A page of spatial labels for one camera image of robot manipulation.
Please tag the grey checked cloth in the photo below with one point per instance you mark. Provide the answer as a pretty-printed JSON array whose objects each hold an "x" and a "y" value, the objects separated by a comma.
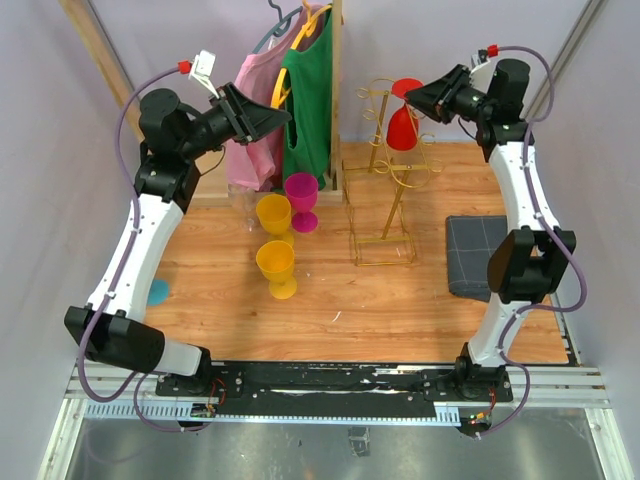
[{"x": 470, "y": 243}]

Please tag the wooden clothes rack frame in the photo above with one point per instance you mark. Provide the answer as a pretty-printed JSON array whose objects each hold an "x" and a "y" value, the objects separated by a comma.
[{"x": 85, "y": 21}]

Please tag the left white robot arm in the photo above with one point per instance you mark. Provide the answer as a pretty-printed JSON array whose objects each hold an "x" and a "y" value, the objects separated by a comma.
[{"x": 110, "y": 327}]

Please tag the front yellow wine glass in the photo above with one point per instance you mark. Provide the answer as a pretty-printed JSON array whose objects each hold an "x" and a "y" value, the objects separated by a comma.
[{"x": 276, "y": 261}]

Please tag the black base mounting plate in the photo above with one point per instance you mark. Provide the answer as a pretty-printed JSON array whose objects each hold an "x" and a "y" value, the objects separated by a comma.
[{"x": 339, "y": 390}]

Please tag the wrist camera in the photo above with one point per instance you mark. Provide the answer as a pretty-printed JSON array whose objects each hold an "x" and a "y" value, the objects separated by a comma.
[
  {"x": 480, "y": 66},
  {"x": 201, "y": 70}
]

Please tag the gold wire wine glass rack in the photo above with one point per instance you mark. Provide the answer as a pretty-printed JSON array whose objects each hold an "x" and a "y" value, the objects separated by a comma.
[{"x": 377, "y": 178}]

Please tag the pink shirt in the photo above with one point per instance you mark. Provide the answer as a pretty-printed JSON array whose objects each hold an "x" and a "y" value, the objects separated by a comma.
[{"x": 252, "y": 165}]

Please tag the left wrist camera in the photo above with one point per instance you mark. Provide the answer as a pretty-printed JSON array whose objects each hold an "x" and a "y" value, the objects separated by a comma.
[{"x": 201, "y": 70}]

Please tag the clear glass wine glass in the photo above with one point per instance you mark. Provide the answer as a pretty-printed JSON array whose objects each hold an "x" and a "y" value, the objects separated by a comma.
[{"x": 243, "y": 200}]

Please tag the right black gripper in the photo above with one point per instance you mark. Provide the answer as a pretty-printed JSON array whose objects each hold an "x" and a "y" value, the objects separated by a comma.
[{"x": 435, "y": 99}]

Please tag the yellow clothes hanger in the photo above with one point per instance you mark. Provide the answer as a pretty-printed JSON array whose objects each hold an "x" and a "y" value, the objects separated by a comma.
[{"x": 305, "y": 80}]

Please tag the red plastic wine glass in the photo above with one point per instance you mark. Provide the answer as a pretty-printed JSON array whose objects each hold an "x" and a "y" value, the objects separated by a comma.
[{"x": 403, "y": 127}]

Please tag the green vest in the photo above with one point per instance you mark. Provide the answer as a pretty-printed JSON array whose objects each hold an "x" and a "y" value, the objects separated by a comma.
[{"x": 307, "y": 136}]

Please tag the rear yellow wine glass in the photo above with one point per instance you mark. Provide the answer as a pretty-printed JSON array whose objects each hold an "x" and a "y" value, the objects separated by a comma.
[{"x": 274, "y": 213}]

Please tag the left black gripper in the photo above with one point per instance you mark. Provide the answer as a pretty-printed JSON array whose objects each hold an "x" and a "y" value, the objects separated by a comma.
[{"x": 248, "y": 120}]

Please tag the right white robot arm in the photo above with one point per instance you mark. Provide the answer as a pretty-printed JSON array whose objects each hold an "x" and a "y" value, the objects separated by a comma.
[{"x": 530, "y": 262}]

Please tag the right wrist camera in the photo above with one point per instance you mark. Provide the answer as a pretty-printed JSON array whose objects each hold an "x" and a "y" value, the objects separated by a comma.
[{"x": 480, "y": 66}]

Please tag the grey clothes hanger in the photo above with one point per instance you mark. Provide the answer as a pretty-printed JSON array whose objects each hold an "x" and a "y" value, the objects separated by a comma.
[{"x": 287, "y": 24}]

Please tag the magenta plastic wine glass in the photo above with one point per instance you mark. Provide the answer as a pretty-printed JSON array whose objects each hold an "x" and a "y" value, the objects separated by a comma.
[{"x": 301, "y": 190}]

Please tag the yellow wine glass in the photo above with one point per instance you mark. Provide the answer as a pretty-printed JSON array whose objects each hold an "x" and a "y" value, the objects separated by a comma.
[
  {"x": 274, "y": 213},
  {"x": 276, "y": 261}
]

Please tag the teal plastic wine glass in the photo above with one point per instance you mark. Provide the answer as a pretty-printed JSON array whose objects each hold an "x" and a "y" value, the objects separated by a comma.
[{"x": 158, "y": 293}]

